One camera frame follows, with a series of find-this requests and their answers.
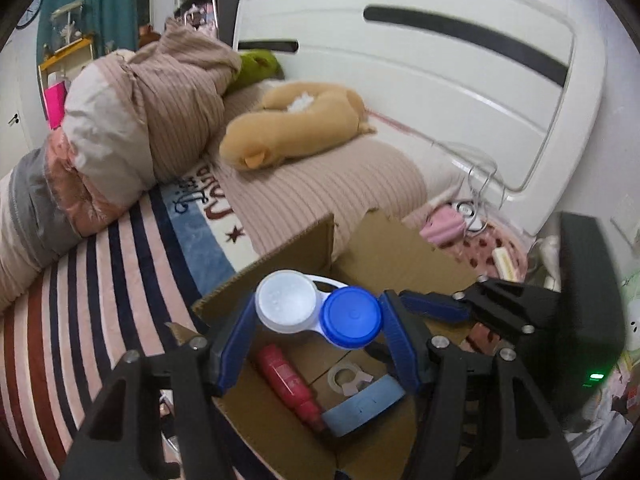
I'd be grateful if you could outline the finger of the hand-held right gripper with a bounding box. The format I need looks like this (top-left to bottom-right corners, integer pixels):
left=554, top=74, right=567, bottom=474
left=397, top=276, right=562, bottom=337

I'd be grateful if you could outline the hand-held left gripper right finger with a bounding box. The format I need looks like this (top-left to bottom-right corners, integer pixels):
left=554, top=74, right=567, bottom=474
left=378, top=289, right=583, bottom=480

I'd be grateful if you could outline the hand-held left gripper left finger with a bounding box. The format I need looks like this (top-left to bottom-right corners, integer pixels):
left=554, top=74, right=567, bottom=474
left=59, top=292, right=262, bottom=480

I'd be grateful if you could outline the cardboard box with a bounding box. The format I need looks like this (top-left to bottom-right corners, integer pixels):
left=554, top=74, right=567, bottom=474
left=167, top=208, right=482, bottom=480

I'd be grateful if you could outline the white contact lens case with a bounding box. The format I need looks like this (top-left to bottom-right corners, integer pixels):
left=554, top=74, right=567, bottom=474
left=255, top=270, right=385, bottom=352

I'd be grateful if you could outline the red bottle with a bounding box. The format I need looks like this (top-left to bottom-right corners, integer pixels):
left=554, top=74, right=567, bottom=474
left=256, top=344, right=329, bottom=434

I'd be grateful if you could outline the white plastic object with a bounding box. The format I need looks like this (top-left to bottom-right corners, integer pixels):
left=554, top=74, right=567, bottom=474
left=536, top=234, right=564, bottom=292

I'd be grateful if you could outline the blue tape roll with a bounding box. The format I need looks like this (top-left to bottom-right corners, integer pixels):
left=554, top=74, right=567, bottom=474
left=321, top=376, right=406, bottom=438

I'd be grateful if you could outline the pink dotted cushion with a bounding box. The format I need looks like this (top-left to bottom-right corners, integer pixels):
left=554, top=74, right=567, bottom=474
left=404, top=212, right=529, bottom=282

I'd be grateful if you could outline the pink pouch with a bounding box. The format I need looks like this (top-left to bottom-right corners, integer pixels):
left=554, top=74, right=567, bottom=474
left=419, top=207, right=464, bottom=247

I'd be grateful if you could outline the yellow white packet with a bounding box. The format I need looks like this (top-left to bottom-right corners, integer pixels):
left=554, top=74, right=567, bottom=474
left=492, top=247, right=517, bottom=282

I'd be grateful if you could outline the white charger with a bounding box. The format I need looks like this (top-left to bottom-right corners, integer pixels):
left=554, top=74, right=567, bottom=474
left=450, top=200, right=489, bottom=234

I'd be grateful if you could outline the white cloth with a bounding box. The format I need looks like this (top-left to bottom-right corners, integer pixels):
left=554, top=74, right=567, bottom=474
left=564, top=405, right=633, bottom=478

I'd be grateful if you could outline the striped printed blanket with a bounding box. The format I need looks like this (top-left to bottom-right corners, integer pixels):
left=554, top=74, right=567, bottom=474
left=0, top=160, right=262, bottom=480

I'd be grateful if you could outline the pink ribbed pillow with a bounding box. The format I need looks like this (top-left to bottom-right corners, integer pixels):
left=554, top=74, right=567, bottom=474
left=212, top=135, right=429, bottom=257

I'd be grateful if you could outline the tan plush toy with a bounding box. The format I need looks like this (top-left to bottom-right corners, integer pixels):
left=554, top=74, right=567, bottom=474
left=219, top=81, right=378, bottom=171

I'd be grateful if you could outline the white bed headboard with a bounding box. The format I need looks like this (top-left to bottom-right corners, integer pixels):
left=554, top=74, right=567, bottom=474
left=233, top=0, right=609, bottom=241

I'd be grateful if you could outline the pink ribbed quilt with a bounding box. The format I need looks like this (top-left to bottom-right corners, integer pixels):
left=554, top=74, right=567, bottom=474
left=0, top=17, right=244, bottom=312

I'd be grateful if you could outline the green plush toy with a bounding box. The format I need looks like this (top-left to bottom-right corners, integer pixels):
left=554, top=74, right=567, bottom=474
left=224, top=49, right=284, bottom=96

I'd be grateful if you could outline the pink bag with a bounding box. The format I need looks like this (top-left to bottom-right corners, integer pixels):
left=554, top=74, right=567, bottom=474
left=44, top=81, right=69, bottom=131

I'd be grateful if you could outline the yellow shelf rack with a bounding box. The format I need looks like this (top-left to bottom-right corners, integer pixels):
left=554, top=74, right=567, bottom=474
left=38, top=34, right=97, bottom=92

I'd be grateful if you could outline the teal curtain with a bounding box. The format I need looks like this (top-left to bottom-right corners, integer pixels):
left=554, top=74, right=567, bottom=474
left=36, top=0, right=139, bottom=63

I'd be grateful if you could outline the white cable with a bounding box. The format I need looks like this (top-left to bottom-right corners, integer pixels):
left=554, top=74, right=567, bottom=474
left=429, top=139, right=502, bottom=211

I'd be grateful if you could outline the wall clock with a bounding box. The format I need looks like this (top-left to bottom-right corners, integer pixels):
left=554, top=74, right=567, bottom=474
left=15, top=0, right=47, bottom=31

